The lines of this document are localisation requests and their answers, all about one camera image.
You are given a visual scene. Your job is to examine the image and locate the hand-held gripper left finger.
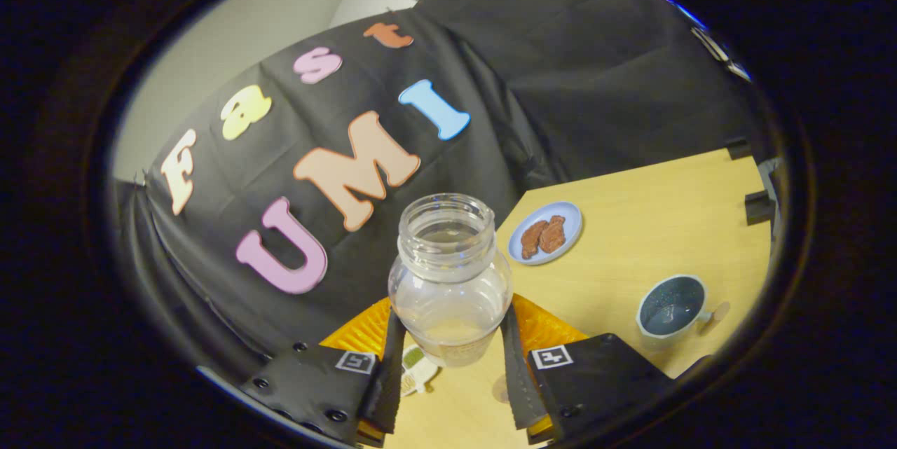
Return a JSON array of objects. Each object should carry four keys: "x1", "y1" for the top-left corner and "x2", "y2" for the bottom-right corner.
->
[{"x1": 238, "y1": 295, "x2": 408, "y2": 448}]

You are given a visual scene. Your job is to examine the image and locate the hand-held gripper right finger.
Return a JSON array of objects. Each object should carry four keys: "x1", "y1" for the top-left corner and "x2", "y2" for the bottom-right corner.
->
[{"x1": 500, "y1": 293, "x2": 675, "y2": 445}]

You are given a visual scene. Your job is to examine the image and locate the clear juice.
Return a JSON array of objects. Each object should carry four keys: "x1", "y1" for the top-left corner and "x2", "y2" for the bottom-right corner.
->
[{"x1": 401, "y1": 316, "x2": 504, "y2": 367}]

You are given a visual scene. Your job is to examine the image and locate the clear plastic bottle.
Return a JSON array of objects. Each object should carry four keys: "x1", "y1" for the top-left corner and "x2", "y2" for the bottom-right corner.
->
[{"x1": 388, "y1": 193, "x2": 514, "y2": 368}]

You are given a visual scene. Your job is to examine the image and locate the white cup with blue inside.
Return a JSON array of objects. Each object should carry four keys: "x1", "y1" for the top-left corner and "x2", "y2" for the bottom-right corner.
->
[{"x1": 636, "y1": 274, "x2": 731, "y2": 352}]

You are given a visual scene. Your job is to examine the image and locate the white divided seed dish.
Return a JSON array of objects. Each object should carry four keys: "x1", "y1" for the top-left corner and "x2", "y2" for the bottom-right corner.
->
[{"x1": 399, "y1": 344, "x2": 441, "y2": 396}]

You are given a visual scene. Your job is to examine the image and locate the brown cookie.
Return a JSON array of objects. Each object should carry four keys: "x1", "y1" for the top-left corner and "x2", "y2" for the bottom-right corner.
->
[
  {"x1": 520, "y1": 219, "x2": 549, "y2": 260},
  {"x1": 538, "y1": 215, "x2": 567, "y2": 254}
]

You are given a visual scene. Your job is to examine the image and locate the light blue plate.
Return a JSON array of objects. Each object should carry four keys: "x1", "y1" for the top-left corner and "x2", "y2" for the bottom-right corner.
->
[{"x1": 507, "y1": 201, "x2": 584, "y2": 266}]

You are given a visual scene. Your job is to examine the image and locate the wooden table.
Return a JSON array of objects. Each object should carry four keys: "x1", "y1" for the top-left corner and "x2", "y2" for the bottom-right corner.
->
[{"x1": 364, "y1": 148, "x2": 779, "y2": 449}]

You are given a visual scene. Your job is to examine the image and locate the black backdrop cloth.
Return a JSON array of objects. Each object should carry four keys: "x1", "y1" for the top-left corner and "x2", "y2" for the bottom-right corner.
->
[{"x1": 116, "y1": 0, "x2": 772, "y2": 394}]

